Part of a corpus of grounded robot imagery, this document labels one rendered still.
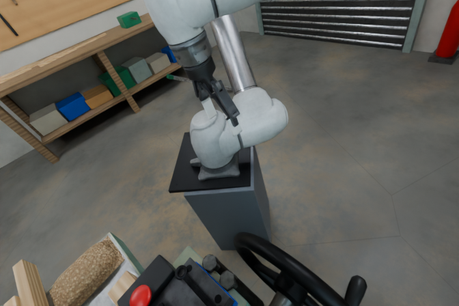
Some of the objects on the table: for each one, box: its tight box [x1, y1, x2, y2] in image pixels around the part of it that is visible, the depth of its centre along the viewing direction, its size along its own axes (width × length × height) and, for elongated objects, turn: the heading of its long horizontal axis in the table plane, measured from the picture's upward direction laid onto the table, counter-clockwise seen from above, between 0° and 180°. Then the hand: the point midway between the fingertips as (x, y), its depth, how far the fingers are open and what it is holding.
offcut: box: [107, 270, 137, 306], centre depth 42 cm, size 4×4×3 cm
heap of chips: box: [49, 236, 125, 306], centre depth 46 cm, size 9×14×4 cm, turn 155°
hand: (223, 121), depth 67 cm, fingers open, 13 cm apart
